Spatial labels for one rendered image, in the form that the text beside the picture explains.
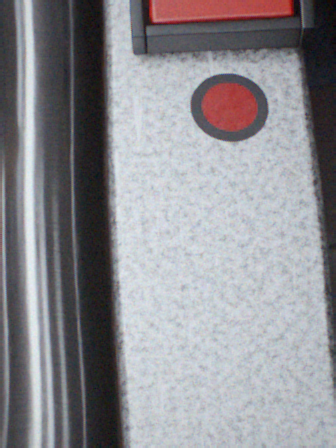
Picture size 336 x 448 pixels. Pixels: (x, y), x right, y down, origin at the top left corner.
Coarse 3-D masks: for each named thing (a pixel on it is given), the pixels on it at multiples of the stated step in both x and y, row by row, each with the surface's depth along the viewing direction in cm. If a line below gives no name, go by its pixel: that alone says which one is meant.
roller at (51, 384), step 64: (0, 0) 50; (64, 0) 50; (0, 64) 50; (64, 64) 49; (0, 128) 48; (64, 128) 48; (0, 192) 47; (64, 192) 47; (0, 256) 47; (64, 256) 46; (0, 320) 46; (64, 320) 45; (0, 384) 45; (64, 384) 44
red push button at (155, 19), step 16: (160, 0) 49; (176, 0) 49; (192, 0) 49; (208, 0) 49; (224, 0) 49; (240, 0) 49; (256, 0) 49; (272, 0) 49; (288, 0) 49; (160, 16) 48; (176, 16) 48; (192, 16) 48; (208, 16) 48; (224, 16) 48; (240, 16) 48; (256, 16) 48; (272, 16) 48; (288, 16) 48
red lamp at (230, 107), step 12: (228, 84) 49; (204, 96) 49; (216, 96) 49; (228, 96) 49; (240, 96) 49; (252, 96) 49; (204, 108) 48; (216, 108) 48; (228, 108) 48; (240, 108) 48; (252, 108) 48; (216, 120) 48; (228, 120) 48; (240, 120) 48; (252, 120) 48
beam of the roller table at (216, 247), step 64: (128, 0) 50; (128, 64) 49; (192, 64) 49; (256, 64) 49; (128, 128) 48; (192, 128) 48; (128, 192) 47; (192, 192) 47; (256, 192) 47; (320, 192) 47; (128, 256) 46; (192, 256) 46; (256, 256) 46; (320, 256) 46; (128, 320) 45; (192, 320) 45; (256, 320) 45; (320, 320) 45; (128, 384) 45; (192, 384) 44; (256, 384) 44; (320, 384) 44
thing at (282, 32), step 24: (312, 0) 48; (144, 24) 48; (168, 24) 48; (192, 24) 48; (216, 24) 48; (240, 24) 48; (264, 24) 48; (288, 24) 48; (312, 24) 48; (144, 48) 49; (168, 48) 49; (192, 48) 49; (216, 48) 49; (240, 48) 49; (264, 48) 49
